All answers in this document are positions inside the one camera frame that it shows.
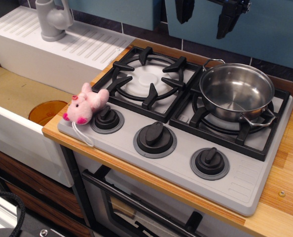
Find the stainless steel pan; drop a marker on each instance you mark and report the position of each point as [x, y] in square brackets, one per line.
[237, 92]

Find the orange plastic plate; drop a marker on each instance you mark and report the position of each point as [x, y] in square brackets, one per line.
[44, 112]

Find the grey toy faucet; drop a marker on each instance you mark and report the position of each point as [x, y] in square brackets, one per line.
[53, 22]

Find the grey toy stove top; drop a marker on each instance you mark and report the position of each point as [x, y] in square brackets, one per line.
[239, 190]

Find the black left burner grate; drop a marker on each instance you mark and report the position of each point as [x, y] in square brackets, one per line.
[145, 84]

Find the pink stuffed pig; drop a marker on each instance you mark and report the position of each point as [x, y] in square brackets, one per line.
[82, 108]

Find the black middle stove knob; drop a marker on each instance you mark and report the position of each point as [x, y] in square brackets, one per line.
[155, 141]

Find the black stove knob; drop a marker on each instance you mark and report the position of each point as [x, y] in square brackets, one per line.
[107, 121]
[209, 164]
[155, 141]

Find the black burner grate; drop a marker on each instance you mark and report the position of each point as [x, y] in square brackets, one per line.
[145, 84]
[192, 117]

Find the black left stove knob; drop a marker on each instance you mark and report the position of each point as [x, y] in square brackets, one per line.
[107, 121]

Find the black right stove knob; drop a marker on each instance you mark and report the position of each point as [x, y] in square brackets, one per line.
[209, 164]

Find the black right burner grate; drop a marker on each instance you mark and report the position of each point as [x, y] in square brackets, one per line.
[192, 117]

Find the white oven door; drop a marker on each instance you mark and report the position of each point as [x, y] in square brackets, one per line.
[144, 212]

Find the white toy sink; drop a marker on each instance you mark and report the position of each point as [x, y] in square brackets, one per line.
[34, 71]

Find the wooden drawer front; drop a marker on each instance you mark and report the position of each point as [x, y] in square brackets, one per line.
[43, 197]

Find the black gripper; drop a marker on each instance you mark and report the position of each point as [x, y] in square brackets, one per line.
[231, 11]

